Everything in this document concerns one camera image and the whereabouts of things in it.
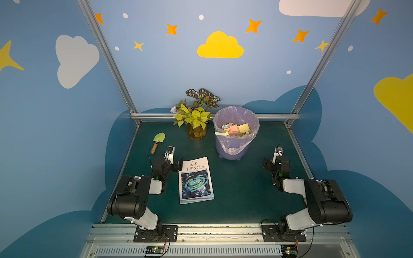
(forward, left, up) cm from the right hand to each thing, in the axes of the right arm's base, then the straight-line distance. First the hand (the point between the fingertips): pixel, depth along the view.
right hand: (277, 156), depth 95 cm
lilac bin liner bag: (+16, +22, +17) cm, 32 cm away
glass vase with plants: (+14, +51, +20) cm, 56 cm away
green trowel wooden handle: (+5, +78, -4) cm, 78 cm away
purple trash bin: (-5, +28, +14) cm, 32 cm away
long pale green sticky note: (-2, +35, +21) cm, 41 cm away
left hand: (-3, +62, +3) cm, 62 cm away
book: (-17, +48, -6) cm, 51 cm away
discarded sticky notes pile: (+13, +25, +8) cm, 29 cm away
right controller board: (-46, +2, -8) cm, 47 cm away
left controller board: (-49, +63, -7) cm, 81 cm away
